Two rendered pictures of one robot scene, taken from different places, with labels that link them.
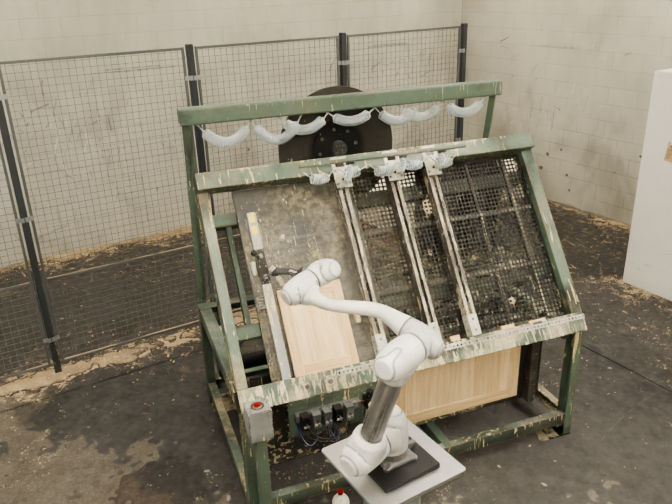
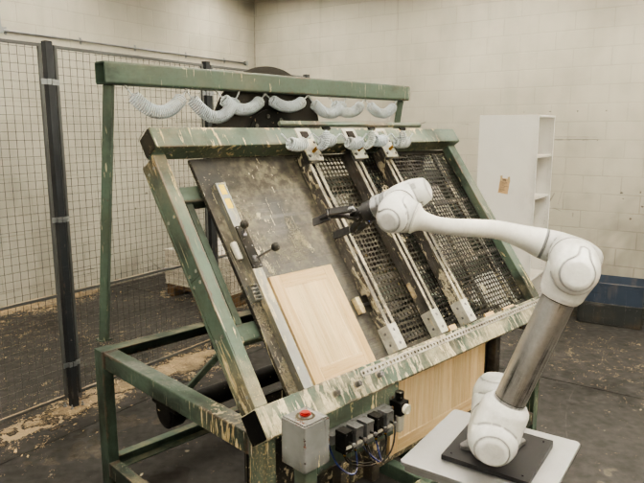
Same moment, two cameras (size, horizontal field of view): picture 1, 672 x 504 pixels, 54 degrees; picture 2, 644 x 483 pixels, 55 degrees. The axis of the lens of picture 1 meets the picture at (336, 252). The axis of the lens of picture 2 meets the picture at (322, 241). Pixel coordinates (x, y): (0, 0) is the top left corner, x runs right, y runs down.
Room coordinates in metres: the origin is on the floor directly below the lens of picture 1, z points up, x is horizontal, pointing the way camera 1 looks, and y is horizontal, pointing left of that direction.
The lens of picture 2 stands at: (0.90, 1.19, 1.89)
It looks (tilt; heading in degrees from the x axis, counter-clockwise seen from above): 10 degrees down; 335
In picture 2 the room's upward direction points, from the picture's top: straight up
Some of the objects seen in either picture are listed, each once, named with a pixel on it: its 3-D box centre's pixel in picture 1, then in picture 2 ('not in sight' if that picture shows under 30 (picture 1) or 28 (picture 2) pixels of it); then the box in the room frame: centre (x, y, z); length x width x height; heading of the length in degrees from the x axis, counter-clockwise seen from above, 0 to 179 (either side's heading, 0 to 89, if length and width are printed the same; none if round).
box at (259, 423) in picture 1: (258, 421); (305, 440); (2.71, 0.41, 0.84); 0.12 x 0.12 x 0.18; 20
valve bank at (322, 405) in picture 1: (336, 417); (373, 430); (2.93, 0.02, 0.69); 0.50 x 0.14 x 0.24; 110
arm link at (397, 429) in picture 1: (389, 428); (494, 403); (2.49, -0.22, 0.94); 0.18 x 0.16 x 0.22; 138
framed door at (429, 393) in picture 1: (459, 374); (440, 380); (3.55, -0.76, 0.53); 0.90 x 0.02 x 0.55; 110
